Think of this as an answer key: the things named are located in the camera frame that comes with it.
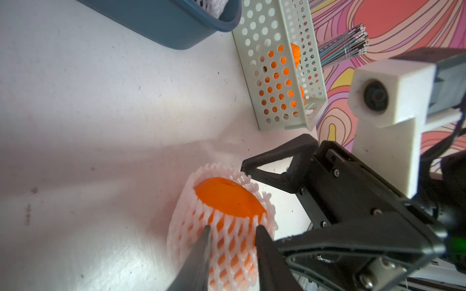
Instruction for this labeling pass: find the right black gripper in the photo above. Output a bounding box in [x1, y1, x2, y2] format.
[240, 133, 449, 291]

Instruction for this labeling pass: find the dark teal plastic tray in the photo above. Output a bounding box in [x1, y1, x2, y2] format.
[81, 0, 241, 50]

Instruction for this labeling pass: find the netted orange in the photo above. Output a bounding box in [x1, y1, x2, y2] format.
[194, 177, 268, 291]

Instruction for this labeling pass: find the mint green perforated basket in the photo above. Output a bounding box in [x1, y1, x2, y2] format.
[233, 0, 328, 131]

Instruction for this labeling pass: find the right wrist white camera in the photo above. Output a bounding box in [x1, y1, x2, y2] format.
[348, 59, 461, 198]

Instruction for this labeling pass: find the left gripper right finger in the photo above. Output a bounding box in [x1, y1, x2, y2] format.
[255, 226, 302, 291]

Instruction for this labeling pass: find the metal cup of pencils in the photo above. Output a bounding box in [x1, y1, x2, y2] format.
[318, 24, 369, 68]

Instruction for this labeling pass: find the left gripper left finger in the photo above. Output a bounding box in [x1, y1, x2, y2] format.
[167, 225, 212, 291]

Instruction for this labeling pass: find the white foam net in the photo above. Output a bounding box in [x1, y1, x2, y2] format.
[194, 0, 229, 19]
[167, 164, 278, 291]

